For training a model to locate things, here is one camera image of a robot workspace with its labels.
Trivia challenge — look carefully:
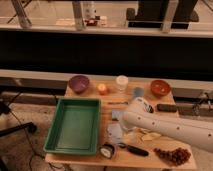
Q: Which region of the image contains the white plastic cup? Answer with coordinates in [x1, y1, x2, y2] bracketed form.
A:
[116, 75, 129, 92]

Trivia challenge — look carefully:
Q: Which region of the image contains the light blue towel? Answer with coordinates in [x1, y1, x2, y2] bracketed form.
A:
[107, 123, 123, 144]

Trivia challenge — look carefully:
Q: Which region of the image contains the bunch of dark grapes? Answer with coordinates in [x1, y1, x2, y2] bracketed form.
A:
[154, 148, 191, 166]

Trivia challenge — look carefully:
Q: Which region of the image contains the orange bowl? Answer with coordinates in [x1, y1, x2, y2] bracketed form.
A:
[150, 80, 171, 97]

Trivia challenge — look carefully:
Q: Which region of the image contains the black handled peeler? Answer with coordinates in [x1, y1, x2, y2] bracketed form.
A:
[117, 143, 149, 157]

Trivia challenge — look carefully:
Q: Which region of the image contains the thin metal utensil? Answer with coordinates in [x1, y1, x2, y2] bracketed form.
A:
[107, 102, 128, 105]

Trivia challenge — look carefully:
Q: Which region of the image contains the black office chair base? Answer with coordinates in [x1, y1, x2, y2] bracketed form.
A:
[0, 101, 37, 137]

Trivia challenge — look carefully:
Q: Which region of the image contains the red yellow apple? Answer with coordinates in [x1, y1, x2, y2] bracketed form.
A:
[97, 84, 108, 95]

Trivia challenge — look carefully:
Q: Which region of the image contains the purple bowl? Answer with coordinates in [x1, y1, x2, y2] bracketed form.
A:
[68, 75, 90, 94]

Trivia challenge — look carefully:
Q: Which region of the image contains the blue plastic cup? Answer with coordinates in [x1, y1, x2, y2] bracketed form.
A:
[133, 87, 144, 98]

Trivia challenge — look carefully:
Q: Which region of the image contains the green plastic tray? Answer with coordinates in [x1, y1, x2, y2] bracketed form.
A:
[44, 98, 101, 155]

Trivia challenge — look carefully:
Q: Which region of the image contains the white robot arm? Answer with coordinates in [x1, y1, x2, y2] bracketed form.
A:
[119, 97, 213, 153]

